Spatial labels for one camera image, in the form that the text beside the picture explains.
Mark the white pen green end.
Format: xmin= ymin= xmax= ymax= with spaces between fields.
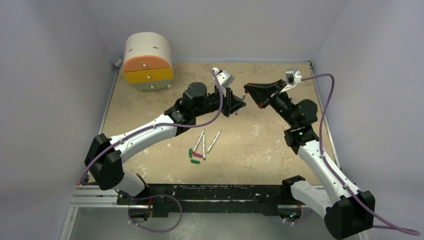
xmin=206 ymin=130 xmax=222 ymax=154

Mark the white pen brown end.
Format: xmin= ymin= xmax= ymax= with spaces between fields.
xmin=235 ymin=92 xmax=247 ymax=115

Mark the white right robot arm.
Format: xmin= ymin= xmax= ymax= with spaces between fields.
xmin=243 ymin=79 xmax=376 ymax=240

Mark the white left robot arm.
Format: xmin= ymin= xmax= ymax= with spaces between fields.
xmin=84 ymin=82 xmax=246 ymax=205

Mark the white pen magenta end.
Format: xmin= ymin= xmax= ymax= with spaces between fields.
xmin=192 ymin=129 xmax=205 ymax=152

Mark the white pen red end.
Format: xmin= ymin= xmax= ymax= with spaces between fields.
xmin=202 ymin=133 xmax=206 ymax=160

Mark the magenta pen cap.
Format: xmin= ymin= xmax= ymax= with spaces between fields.
xmin=192 ymin=152 xmax=203 ymax=158

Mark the white round drawer cabinet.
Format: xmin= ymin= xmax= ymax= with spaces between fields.
xmin=122 ymin=32 xmax=174 ymax=91

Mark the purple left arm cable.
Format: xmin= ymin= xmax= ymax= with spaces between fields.
xmin=78 ymin=68 xmax=225 ymax=186

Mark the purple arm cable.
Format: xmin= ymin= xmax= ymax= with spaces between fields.
xmin=78 ymin=68 xmax=225 ymax=186
xmin=300 ymin=73 xmax=422 ymax=237

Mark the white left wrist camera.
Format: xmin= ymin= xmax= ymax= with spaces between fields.
xmin=212 ymin=67 xmax=235 ymax=88

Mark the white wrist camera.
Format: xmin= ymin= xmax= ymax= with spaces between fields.
xmin=280 ymin=68 xmax=302 ymax=93
xmin=212 ymin=67 xmax=235 ymax=88

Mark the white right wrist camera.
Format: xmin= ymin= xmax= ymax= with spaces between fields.
xmin=280 ymin=68 xmax=302 ymax=93

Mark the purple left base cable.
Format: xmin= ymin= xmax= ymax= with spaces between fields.
xmin=127 ymin=193 xmax=184 ymax=233

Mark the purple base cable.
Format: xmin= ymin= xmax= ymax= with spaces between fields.
xmin=127 ymin=193 xmax=184 ymax=233
xmin=282 ymin=208 xmax=314 ymax=226

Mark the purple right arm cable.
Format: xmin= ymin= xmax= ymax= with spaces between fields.
xmin=300 ymin=73 xmax=422 ymax=237

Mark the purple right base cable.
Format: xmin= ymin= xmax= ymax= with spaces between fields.
xmin=282 ymin=208 xmax=314 ymax=226

